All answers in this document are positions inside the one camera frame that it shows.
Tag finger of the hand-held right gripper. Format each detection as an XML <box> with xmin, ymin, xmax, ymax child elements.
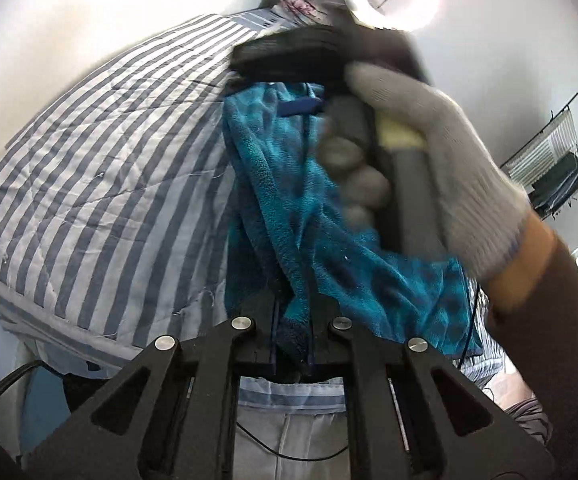
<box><xmin>276</xmin><ymin>100</ymin><xmax>326</xmax><ymax>118</ymax></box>

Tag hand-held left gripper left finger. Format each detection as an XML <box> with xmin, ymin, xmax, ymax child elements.
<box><xmin>21</xmin><ymin>296</ymin><xmax>277</xmax><ymax>480</ymax></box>

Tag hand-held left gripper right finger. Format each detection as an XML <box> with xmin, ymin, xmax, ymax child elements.
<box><xmin>311</xmin><ymin>300</ymin><xmax>556</xmax><ymax>480</ymax></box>

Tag teal fleece garment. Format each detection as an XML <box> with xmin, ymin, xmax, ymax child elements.
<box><xmin>221</xmin><ymin>80</ymin><xmax>485</xmax><ymax>381</ymax></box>

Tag person's right forearm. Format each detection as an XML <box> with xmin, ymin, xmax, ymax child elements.
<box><xmin>482</xmin><ymin>212</ymin><xmax>578</xmax><ymax>480</ymax></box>

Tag person's right hand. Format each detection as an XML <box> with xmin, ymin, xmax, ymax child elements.
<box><xmin>316</xmin><ymin>62</ymin><xmax>532</xmax><ymax>281</ymax></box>

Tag blue striped bedspread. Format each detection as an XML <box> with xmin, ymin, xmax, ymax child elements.
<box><xmin>0</xmin><ymin>6</ymin><xmax>515</xmax><ymax>466</ymax></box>

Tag black cable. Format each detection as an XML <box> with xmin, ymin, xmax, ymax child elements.
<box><xmin>235</xmin><ymin>421</ymin><xmax>350</xmax><ymax>462</ymax></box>
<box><xmin>0</xmin><ymin>359</ymin><xmax>44</xmax><ymax>416</ymax></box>

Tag wire clothes rack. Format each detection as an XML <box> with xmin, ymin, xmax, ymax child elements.
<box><xmin>499</xmin><ymin>92</ymin><xmax>578</xmax><ymax>221</ymax></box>

